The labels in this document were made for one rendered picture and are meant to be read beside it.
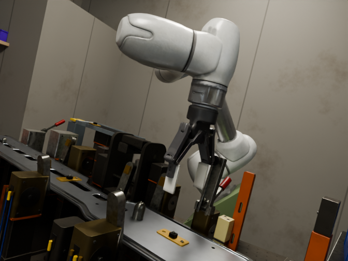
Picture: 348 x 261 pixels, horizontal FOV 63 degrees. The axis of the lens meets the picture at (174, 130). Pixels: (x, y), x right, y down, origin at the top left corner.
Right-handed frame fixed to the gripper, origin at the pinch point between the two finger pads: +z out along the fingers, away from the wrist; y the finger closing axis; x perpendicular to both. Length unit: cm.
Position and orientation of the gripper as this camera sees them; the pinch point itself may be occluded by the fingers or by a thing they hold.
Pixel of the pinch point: (185, 185)
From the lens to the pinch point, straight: 73.0
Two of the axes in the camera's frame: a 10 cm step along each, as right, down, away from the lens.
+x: 7.8, 2.2, -5.8
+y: -5.8, -0.9, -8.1
